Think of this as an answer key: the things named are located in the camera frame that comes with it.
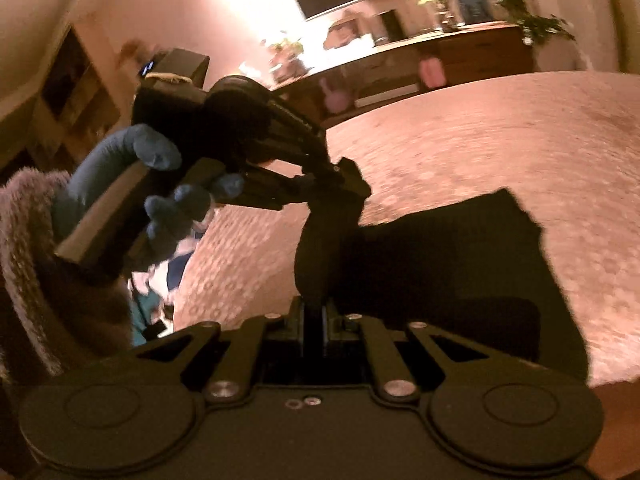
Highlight pink container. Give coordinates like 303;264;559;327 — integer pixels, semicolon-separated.
419;57;446;88

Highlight black star print sweater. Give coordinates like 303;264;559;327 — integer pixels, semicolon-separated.
292;187;596;383

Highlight wall shelf cabinet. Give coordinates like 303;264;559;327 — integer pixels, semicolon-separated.
27;25;121;161

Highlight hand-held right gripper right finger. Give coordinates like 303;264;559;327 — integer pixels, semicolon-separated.
322;297;496;406

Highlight person's left forearm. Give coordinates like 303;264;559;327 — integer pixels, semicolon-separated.
0;167;133;391

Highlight large leafy houseplant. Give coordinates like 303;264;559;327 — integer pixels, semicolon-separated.
492;0;576;46

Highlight person's left hand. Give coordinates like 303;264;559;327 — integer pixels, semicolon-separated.
50;124;246;271

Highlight black speaker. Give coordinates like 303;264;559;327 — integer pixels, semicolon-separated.
380;10;407;43

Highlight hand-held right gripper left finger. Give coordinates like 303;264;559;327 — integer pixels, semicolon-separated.
135;297;306;406

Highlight glass vase with plant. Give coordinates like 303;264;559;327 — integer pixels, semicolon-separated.
420;0;458;33

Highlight wooden sideboard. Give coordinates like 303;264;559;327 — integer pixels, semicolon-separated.
272;20;536;131

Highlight blue picture card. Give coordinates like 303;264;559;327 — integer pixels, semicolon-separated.
452;0;493;26

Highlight lace-covered table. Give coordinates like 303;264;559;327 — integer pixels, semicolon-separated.
172;71;640;386

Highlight picture frame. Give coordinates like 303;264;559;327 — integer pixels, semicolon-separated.
325;10;376;51

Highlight white and blue collared shirt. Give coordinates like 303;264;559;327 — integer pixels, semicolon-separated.
127;232;206;321

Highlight small potted plant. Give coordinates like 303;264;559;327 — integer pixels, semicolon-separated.
267;35;308;83

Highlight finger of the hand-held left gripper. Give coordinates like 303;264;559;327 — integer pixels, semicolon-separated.
260;92;373;201
225;167;321;211

